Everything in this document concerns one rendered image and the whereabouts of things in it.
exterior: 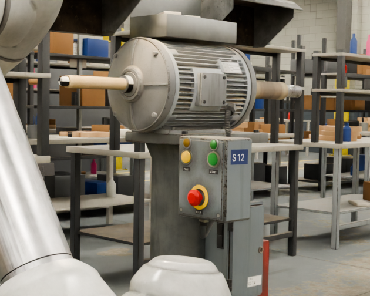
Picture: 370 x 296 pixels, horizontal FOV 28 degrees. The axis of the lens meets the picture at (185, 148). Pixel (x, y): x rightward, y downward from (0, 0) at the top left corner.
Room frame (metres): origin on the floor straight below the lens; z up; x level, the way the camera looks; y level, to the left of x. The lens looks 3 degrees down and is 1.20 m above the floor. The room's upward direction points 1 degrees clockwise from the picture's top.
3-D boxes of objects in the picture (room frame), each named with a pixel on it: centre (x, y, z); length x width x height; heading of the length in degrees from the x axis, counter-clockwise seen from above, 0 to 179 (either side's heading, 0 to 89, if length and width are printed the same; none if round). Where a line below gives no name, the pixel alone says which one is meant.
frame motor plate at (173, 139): (2.16, -0.04, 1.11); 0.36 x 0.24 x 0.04; 135
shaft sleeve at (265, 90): (2.37, -0.25, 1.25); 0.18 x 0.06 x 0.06; 135
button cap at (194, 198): (1.77, -0.03, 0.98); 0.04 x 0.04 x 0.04; 45
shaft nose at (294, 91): (2.46, -0.35, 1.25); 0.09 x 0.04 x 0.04; 135
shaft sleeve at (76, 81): (1.89, 0.23, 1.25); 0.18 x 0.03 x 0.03; 135
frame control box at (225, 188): (1.88, -0.10, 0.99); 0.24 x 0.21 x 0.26; 135
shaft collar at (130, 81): (1.96, 0.16, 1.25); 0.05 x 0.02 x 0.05; 45
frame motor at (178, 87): (2.10, 0.00, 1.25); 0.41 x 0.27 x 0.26; 135
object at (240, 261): (2.05, -0.15, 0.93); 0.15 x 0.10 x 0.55; 135
